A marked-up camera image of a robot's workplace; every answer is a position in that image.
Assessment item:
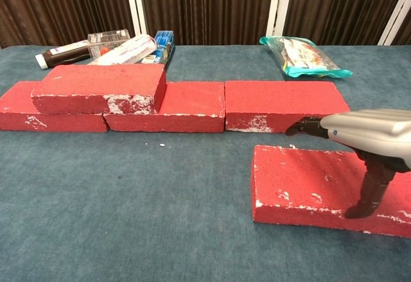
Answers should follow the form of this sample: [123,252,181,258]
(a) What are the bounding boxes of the white partition frame post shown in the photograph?
[123,0,149,37]
[266,0,295,37]
[377,0,411,46]

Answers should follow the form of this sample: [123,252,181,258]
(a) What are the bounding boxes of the red brick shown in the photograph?
[0,81,109,133]
[31,64,167,116]
[252,145,411,239]
[103,82,225,134]
[224,80,352,134]

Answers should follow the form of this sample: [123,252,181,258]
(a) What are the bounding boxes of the blue carton box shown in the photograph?
[141,30,176,73]

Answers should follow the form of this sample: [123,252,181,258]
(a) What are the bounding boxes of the brown medicine bottle white cap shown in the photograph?
[35,39,92,70]

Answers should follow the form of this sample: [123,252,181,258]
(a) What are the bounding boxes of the clear plastic blister package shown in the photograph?
[87,29,131,60]

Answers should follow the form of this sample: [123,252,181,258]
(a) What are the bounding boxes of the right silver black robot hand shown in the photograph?
[284,109,411,219]

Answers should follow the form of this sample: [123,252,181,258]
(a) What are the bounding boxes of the white pink toothpaste box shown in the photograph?
[88,34,157,66]

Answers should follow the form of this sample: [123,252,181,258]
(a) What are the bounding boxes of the teal snack bag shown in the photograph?
[259,35,353,79]

